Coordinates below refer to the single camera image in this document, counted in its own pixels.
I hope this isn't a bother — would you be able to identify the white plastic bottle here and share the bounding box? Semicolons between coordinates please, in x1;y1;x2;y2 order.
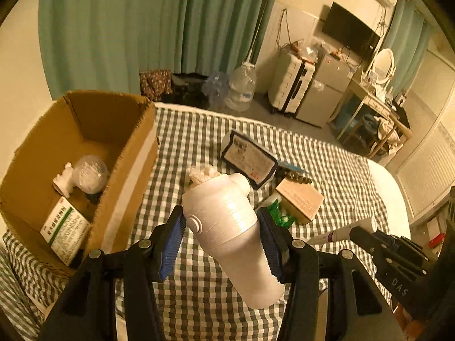
182;173;285;309

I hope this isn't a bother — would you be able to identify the white ceramic figurine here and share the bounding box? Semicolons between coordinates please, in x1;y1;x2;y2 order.
52;163;75;199

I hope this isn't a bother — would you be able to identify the green white packet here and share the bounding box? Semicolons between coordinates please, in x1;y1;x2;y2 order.
255;192;295;229

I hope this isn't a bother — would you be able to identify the clear floss pick jar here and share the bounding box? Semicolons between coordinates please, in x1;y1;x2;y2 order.
73;155;109;195

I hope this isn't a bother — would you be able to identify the green white medicine box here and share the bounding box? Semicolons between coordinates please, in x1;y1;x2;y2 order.
40;196;91;266

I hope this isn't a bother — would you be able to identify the large clear water jug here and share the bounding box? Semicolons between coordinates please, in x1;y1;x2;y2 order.
225;62;257;112

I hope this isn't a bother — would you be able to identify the oval vanity mirror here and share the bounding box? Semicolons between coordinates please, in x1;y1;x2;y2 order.
371;49;396;85

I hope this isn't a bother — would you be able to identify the floral patterned bag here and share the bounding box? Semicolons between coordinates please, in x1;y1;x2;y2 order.
140;69;172;102

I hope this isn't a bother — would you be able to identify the black wall television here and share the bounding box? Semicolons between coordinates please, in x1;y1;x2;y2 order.
322;2;380;63

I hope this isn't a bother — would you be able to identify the white desk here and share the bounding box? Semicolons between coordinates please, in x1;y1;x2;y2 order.
331;78;414;158

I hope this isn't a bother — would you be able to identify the cardboard box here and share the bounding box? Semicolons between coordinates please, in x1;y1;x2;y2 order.
1;90;159;277

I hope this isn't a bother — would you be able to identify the grey mini fridge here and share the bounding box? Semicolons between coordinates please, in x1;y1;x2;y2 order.
296;54;350;128

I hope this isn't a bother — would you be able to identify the green curtain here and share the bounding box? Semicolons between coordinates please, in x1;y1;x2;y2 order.
38;0;274;99

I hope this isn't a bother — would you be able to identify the blue foil packet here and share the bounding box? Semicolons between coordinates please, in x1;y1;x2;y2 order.
277;161;309;174

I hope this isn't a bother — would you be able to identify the checkered green grey bedsheet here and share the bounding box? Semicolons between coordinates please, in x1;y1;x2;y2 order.
0;105;392;341

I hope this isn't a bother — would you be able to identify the blue water jug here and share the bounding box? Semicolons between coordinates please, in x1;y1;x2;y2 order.
201;72;229;112

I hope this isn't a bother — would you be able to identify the silver foil pouch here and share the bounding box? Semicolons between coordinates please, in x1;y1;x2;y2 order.
220;129;278;190

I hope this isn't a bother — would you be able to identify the tan medicine box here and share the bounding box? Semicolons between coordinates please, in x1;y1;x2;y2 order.
275;179;325;225

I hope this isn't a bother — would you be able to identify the white suitcase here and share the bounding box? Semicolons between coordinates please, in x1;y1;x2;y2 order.
268;52;315;114

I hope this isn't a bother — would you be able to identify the white tissue pack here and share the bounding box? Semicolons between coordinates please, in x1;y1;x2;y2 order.
187;164;221;186

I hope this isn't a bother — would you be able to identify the white toothpaste tube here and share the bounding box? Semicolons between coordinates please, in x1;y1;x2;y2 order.
306;217;377;246

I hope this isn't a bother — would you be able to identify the wooden chair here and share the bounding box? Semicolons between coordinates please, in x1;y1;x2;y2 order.
367;113;413;159

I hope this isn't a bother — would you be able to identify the dark bead bracelet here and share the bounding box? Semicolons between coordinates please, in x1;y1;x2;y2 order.
280;169;314;186

